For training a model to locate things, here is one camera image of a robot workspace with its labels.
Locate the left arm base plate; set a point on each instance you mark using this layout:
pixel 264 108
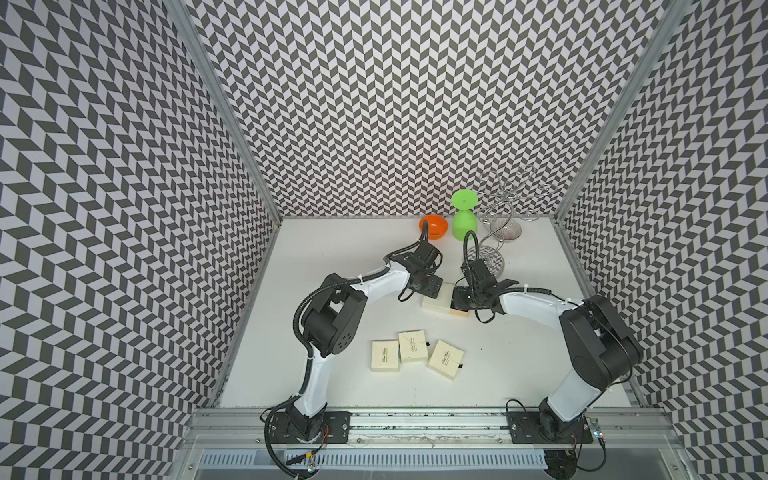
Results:
pixel 334 428

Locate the orange bowl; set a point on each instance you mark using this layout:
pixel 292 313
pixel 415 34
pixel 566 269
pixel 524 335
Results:
pixel 433 227

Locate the aluminium mounting rail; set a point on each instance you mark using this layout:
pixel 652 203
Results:
pixel 633 428

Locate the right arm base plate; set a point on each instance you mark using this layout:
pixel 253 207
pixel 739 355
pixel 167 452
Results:
pixel 522 427

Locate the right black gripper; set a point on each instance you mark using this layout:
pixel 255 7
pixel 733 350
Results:
pixel 457 298

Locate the silver wire jewelry tree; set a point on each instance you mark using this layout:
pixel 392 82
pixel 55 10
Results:
pixel 507 206

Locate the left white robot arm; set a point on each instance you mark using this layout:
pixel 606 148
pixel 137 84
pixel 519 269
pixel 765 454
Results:
pixel 327 320

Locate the cream drawer jewelry box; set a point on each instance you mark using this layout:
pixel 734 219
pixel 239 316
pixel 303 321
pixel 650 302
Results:
pixel 443 303

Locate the green plastic stand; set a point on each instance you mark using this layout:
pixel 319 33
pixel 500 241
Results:
pixel 464 201

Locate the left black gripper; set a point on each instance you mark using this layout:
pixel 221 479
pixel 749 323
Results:
pixel 432 287

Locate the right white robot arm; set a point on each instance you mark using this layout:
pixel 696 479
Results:
pixel 602 348

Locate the silver jewelry stand front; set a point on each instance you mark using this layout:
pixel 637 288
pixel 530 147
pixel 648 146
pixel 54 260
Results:
pixel 488 248

